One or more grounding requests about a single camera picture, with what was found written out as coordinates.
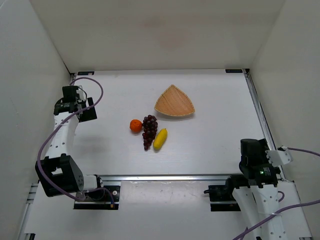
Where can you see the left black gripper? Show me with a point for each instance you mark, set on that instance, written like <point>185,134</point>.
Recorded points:
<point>88,111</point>

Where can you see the fake orange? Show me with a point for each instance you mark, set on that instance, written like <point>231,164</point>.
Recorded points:
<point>136,126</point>

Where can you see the fake purple grape bunch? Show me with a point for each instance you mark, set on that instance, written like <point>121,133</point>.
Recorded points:
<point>150,128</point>

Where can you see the fake yellow lemon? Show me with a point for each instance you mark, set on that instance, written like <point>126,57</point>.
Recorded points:
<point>160,139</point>

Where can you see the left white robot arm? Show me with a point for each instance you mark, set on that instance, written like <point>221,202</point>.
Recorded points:
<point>57,170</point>

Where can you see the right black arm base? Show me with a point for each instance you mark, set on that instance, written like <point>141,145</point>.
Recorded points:
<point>221,198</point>

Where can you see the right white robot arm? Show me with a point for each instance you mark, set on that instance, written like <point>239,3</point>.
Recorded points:
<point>255,190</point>

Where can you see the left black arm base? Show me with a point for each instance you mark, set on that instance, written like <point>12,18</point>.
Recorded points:
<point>101,199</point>

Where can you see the woven triangular fruit basket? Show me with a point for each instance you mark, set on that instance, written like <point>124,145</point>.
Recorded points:
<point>173,102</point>

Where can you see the left blue corner label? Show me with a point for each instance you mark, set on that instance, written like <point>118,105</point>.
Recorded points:
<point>85,73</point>

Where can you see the blue corner label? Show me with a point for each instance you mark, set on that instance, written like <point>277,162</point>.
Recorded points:
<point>233,71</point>
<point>85,73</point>

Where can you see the right blue corner label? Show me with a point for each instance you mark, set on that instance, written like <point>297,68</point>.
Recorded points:
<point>233,71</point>

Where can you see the front aluminium rail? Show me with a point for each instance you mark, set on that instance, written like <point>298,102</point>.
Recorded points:
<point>165,178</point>

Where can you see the right aluminium side rail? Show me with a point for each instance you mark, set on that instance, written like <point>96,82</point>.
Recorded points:
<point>262,120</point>

